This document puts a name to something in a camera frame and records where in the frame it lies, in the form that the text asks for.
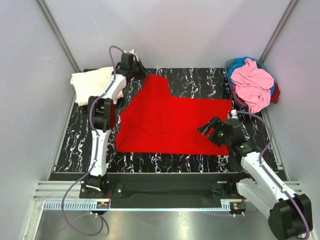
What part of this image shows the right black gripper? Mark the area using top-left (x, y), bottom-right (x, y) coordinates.
top-left (196, 116), bottom-right (231, 149)

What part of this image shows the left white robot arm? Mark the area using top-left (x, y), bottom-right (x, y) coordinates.
top-left (84, 50), bottom-right (147, 198)

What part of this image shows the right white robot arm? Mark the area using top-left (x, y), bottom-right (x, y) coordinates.
top-left (197, 110), bottom-right (313, 240)

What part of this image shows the folded white t-shirt stack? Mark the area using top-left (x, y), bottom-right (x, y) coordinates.
top-left (70, 66), bottom-right (127, 107)

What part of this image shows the pink t-shirt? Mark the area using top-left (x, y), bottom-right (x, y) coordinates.
top-left (231, 58), bottom-right (275, 114)

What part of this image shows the grey laundry basket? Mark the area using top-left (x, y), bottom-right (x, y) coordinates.
top-left (223, 57), bottom-right (266, 110)

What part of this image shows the dark red t-shirt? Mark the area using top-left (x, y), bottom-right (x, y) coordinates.
top-left (270, 82), bottom-right (281, 104)

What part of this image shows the blue t-shirt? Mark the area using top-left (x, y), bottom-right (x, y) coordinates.
top-left (228, 56), bottom-right (276, 97)

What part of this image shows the right small circuit board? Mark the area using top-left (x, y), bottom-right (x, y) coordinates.
top-left (232, 201), bottom-right (247, 211)

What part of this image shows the small circuit board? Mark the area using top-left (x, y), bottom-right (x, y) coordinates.
top-left (96, 201), bottom-right (110, 209)
top-left (232, 201), bottom-right (247, 211)

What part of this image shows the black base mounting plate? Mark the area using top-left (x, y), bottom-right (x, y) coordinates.
top-left (79, 172), bottom-right (249, 205)

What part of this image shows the left small circuit board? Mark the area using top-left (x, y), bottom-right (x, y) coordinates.
top-left (96, 201), bottom-right (110, 209)

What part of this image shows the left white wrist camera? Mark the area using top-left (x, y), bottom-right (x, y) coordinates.
top-left (124, 49), bottom-right (139, 62)

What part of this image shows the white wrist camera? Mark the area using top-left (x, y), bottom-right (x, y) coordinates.
top-left (124, 49), bottom-right (139, 62)
top-left (227, 109), bottom-right (238, 119)

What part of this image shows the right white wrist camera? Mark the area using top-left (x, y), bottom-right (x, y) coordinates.
top-left (227, 109), bottom-right (238, 119)

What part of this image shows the left aluminium frame post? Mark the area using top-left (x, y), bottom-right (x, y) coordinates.
top-left (35, 0), bottom-right (81, 73)

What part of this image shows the aluminium frame post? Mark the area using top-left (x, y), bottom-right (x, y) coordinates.
top-left (35, 0), bottom-right (81, 73)
top-left (259, 0), bottom-right (300, 63)

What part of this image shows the right aluminium frame post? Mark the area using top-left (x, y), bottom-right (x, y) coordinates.
top-left (259, 0), bottom-right (300, 63)

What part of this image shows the slotted grey cable duct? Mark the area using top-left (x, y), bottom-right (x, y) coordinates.
top-left (44, 199), bottom-right (231, 212)

